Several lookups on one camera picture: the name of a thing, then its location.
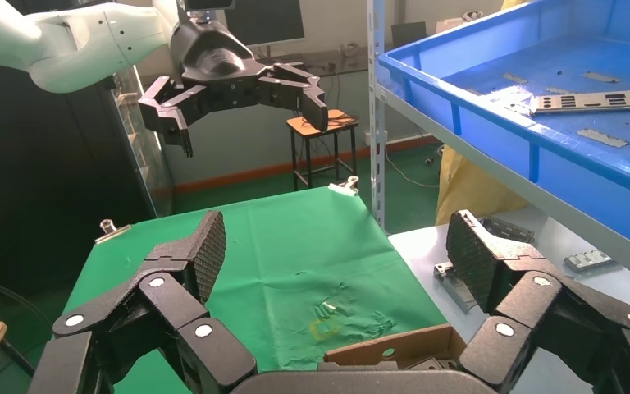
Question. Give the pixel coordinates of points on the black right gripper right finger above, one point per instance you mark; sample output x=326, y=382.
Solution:
x=472, y=255

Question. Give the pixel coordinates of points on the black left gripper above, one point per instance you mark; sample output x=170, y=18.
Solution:
x=212, y=60

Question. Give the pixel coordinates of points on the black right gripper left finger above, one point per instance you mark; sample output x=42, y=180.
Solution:
x=206, y=255

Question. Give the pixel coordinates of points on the perforated metal shield plate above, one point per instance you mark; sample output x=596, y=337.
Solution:
x=592, y=101
x=429, y=364

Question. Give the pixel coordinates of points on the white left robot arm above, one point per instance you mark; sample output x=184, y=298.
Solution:
x=76, y=43

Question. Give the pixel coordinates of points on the brown cardboard box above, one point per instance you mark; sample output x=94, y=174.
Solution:
x=423, y=340

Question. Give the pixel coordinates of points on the blue plastic tray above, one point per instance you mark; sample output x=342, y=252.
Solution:
x=592, y=185

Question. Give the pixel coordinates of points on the orange top black stool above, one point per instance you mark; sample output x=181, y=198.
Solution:
x=296, y=126

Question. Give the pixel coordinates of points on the yellow woven sack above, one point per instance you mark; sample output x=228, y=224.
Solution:
x=472, y=190

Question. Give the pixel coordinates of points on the green cloth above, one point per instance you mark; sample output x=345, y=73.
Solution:
x=293, y=245

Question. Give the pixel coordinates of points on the white metal shelf board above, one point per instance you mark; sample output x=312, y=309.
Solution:
x=532, y=191

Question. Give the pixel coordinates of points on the black computer monitor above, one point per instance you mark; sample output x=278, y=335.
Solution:
x=263, y=21

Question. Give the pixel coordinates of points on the toothed metal connector strip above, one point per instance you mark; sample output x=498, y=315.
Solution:
x=589, y=260

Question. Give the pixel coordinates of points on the small white tape scrap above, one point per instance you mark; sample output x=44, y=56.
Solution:
x=326, y=309

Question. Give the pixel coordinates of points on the clear tape film patch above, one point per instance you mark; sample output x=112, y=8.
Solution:
x=510, y=103

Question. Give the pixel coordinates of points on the grey tape strip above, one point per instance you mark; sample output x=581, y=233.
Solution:
x=603, y=138
x=472, y=92
x=601, y=77
x=514, y=78
x=557, y=90

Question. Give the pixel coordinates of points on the black glass door cabinet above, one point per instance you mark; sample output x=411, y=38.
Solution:
x=48, y=163

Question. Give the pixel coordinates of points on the small dark monitor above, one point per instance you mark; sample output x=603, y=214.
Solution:
x=408, y=33

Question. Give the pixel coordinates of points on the long narrow metal bracket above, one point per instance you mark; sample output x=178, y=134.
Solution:
x=510, y=231

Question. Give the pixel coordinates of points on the slotted steel shelf post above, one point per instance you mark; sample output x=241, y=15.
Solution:
x=376, y=136

